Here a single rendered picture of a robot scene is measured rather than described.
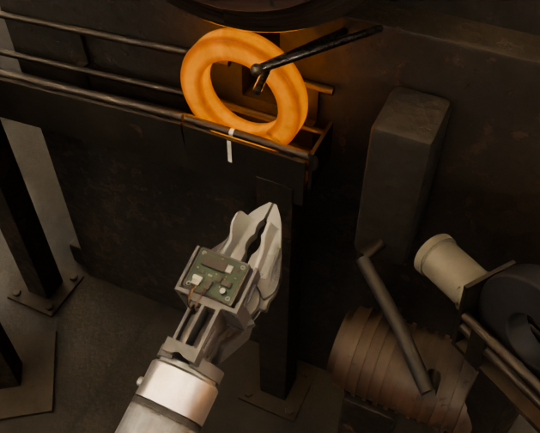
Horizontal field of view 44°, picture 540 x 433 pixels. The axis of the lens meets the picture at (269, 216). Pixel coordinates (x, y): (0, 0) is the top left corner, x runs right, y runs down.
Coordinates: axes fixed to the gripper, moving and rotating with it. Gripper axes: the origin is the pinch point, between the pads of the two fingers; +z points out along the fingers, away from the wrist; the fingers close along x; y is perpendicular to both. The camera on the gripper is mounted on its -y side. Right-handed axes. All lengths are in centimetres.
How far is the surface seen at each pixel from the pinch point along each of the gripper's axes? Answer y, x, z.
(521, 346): -6.3, -31.0, -1.9
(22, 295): -75, 70, -11
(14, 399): -68, 54, -32
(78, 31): -7.5, 43.6, 21.5
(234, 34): 3.8, 13.7, 20.5
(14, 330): -73, 66, -19
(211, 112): -8.5, 17.3, 15.6
